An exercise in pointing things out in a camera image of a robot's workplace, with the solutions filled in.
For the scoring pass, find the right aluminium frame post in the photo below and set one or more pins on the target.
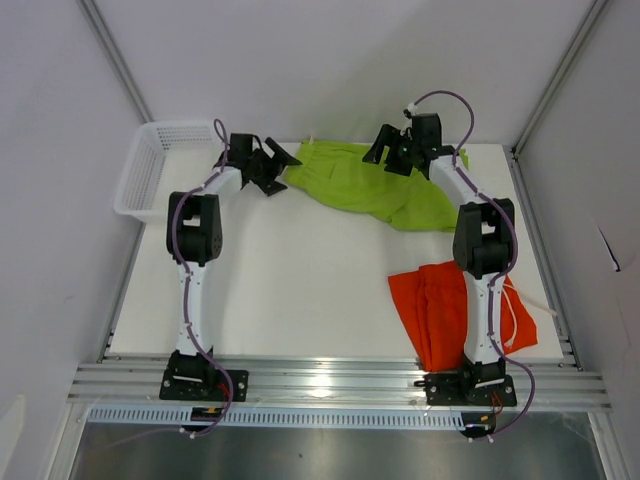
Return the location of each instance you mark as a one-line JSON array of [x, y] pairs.
[[567, 62]]

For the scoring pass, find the white plastic basket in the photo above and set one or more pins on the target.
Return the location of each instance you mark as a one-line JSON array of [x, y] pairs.
[[164, 157]]

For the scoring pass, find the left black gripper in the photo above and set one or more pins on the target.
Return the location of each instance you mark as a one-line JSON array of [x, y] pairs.
[[279, 161]]

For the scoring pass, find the slotted white cable duct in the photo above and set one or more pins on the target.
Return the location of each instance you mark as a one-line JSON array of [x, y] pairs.
[[278, 417]]

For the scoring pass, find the lime green shorts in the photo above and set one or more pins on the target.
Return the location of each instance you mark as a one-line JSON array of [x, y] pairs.
[[334, 174]]

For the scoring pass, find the aluminium mounting rail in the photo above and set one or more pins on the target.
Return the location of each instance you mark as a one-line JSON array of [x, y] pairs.
[[342, 383]]

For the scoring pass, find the aluminium frame post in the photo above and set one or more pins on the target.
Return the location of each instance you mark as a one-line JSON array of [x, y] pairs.
[[116, 60], [567, 62]]

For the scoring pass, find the orange shorts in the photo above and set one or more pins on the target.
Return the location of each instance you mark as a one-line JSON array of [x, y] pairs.
[[432, 305]]

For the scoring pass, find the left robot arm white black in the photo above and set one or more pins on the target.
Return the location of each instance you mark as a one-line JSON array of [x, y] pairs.
[[194, 238]]

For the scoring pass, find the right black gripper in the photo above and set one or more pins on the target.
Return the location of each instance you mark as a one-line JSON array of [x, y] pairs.
[[386, 136]]

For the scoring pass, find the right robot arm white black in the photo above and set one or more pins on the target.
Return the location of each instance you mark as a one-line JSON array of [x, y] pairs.
[[484, 246]]

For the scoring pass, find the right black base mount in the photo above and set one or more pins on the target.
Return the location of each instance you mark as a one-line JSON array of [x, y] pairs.
[[465, 387]]

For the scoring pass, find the left aluminium frame post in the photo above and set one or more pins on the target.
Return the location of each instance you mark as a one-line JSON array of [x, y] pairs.
[[116, 60]]

